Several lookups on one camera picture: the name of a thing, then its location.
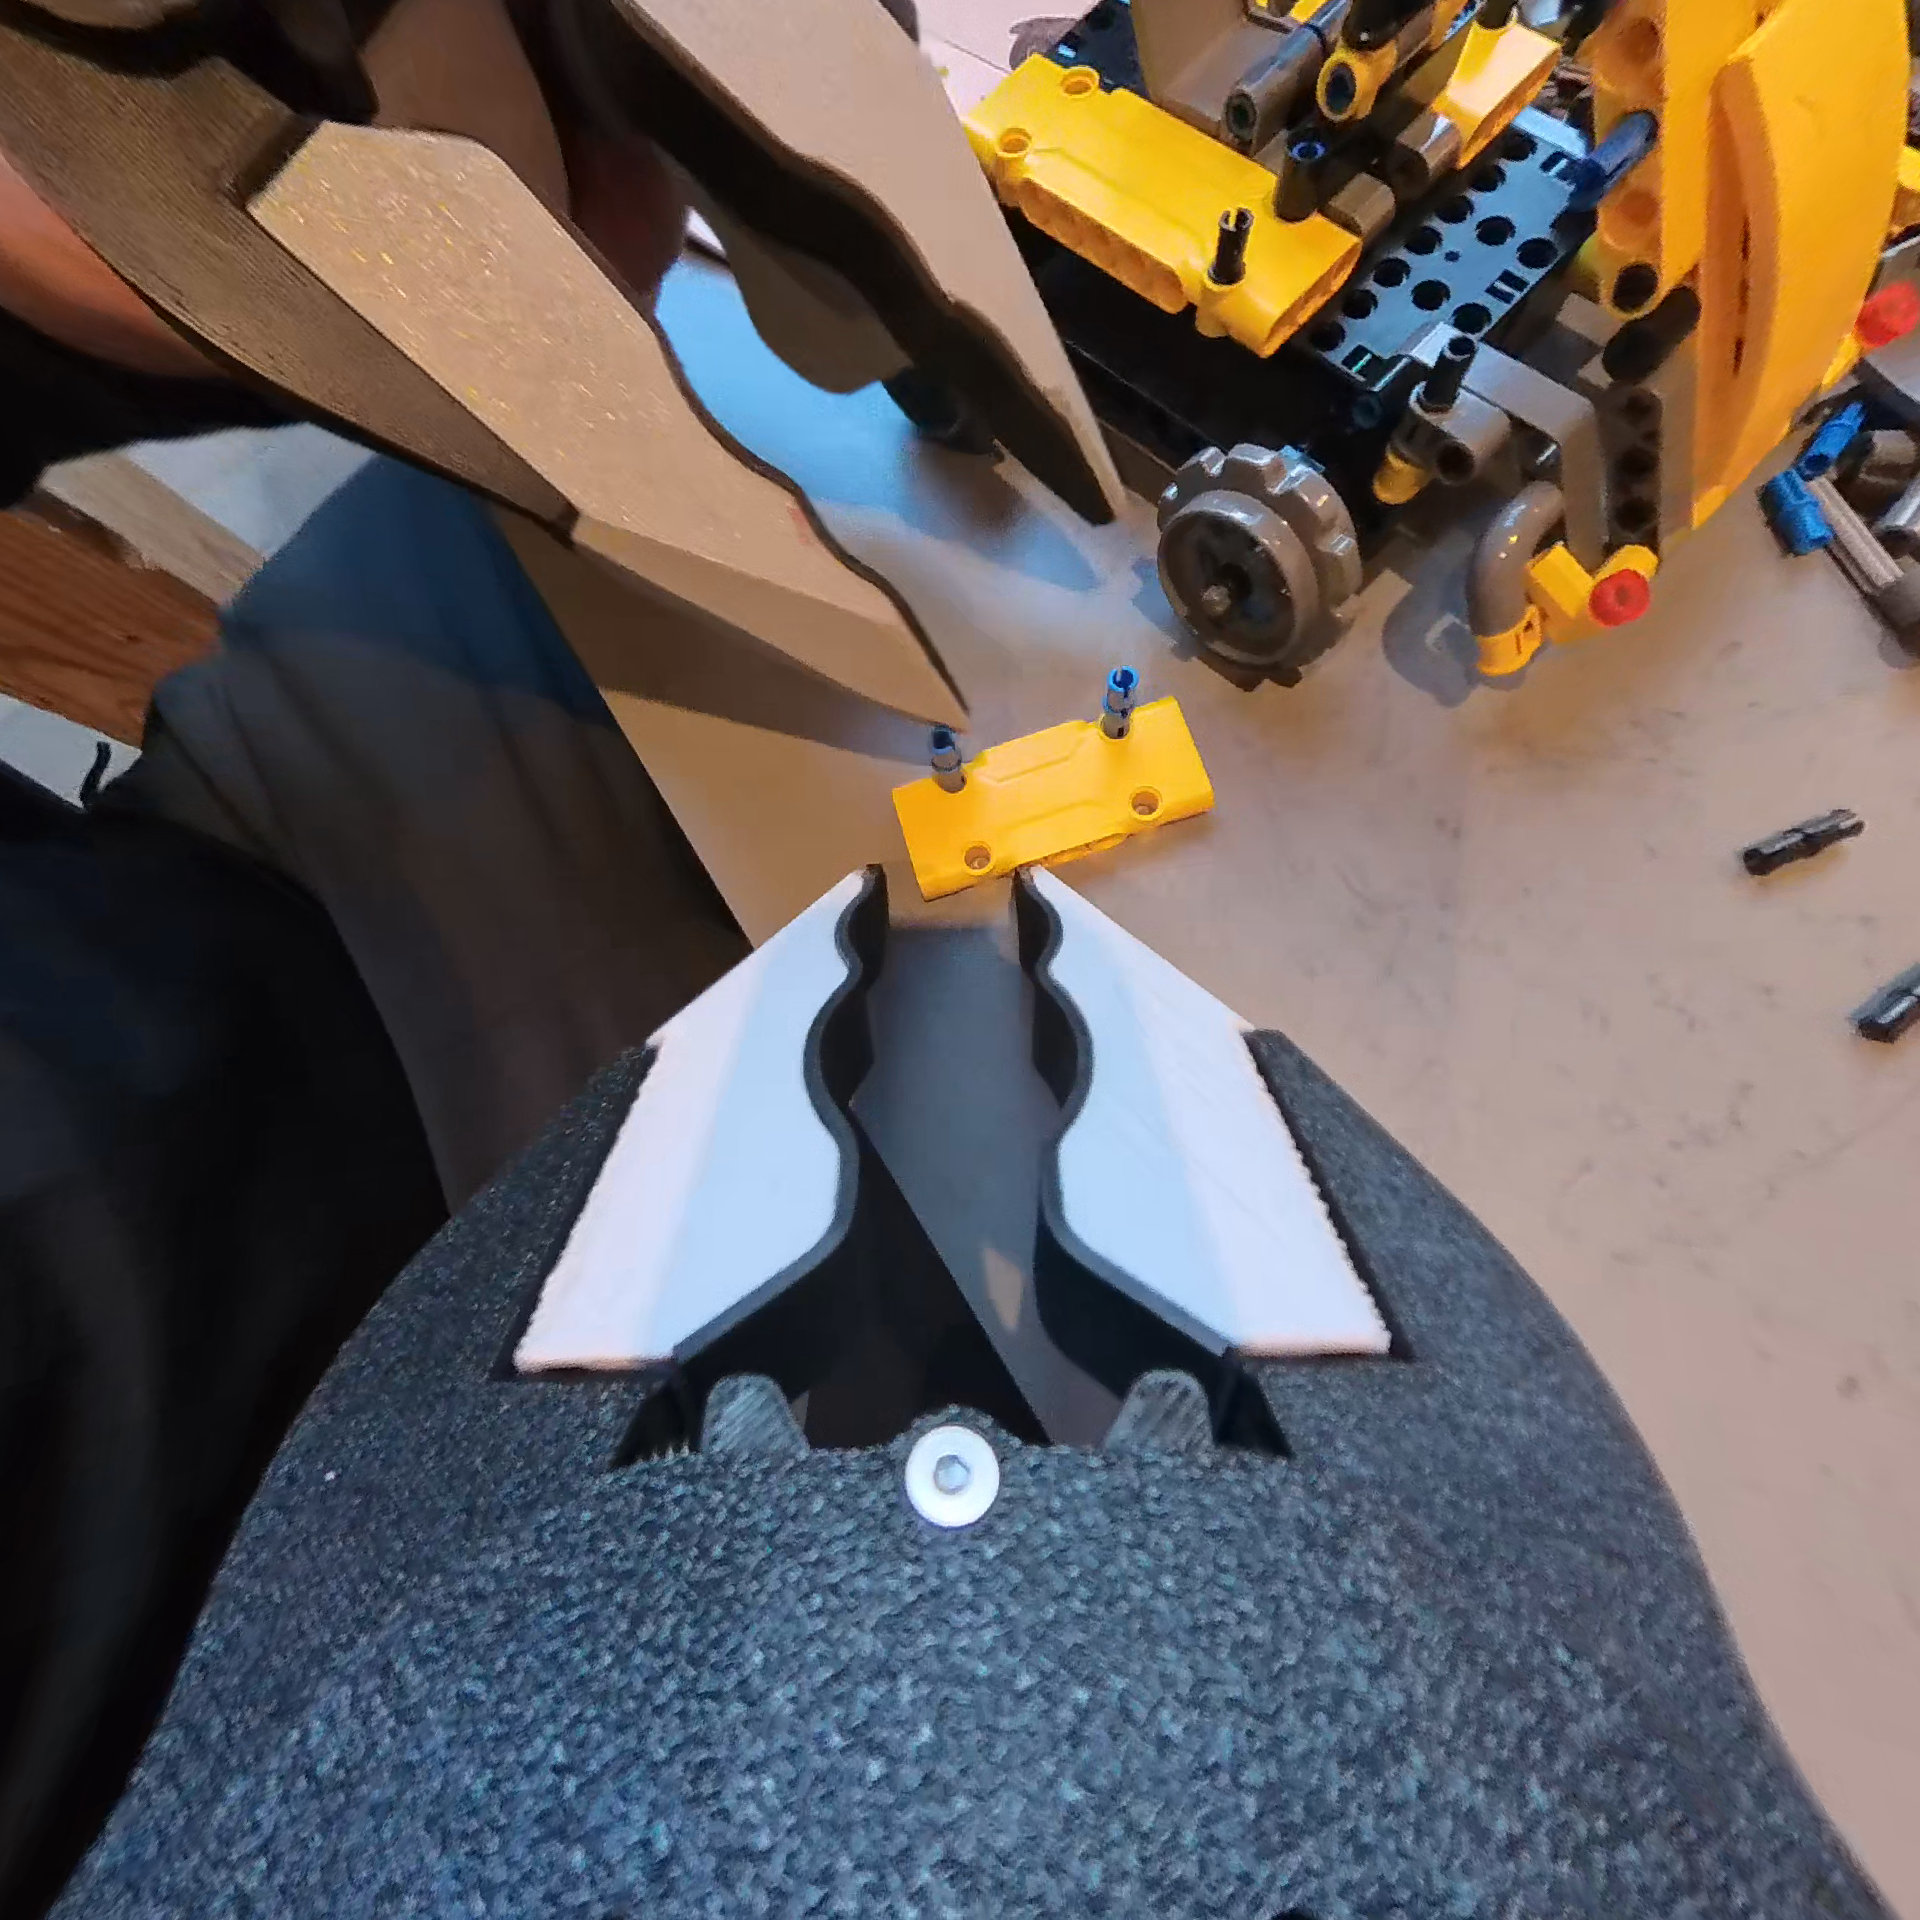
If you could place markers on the wooden beam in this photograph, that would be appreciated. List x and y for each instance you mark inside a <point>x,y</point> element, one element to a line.
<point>88,632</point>

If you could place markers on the yellow brick toy vehicle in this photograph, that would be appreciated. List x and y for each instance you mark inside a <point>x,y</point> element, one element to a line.
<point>1124,163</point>

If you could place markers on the person's dark jacket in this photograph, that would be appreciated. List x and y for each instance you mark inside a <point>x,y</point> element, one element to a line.
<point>149,1275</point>

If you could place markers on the yellow brick panel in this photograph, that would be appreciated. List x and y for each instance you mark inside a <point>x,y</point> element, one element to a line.
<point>1048,801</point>

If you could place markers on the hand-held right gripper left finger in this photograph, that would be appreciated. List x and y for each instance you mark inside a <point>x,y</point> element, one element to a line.
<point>706,1184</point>

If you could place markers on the black connector pin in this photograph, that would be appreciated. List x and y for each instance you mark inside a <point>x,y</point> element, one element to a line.
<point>1799,839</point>
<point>1889,1005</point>

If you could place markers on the grey desk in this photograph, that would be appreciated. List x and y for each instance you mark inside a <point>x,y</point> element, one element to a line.
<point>1499,974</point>

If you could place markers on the person's left forearm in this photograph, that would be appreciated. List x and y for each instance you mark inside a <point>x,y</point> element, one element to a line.
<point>88,405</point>

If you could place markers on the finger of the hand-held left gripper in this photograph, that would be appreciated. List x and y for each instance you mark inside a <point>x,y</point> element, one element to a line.
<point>886,150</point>
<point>526,375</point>

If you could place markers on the pile of loose toy bricks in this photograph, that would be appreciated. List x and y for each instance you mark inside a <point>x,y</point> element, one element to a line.
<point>1823,480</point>

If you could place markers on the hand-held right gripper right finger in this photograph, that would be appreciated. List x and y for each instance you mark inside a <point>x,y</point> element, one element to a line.
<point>1200,1184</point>

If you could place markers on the person's leg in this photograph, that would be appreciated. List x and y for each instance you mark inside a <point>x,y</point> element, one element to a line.
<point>449,900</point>

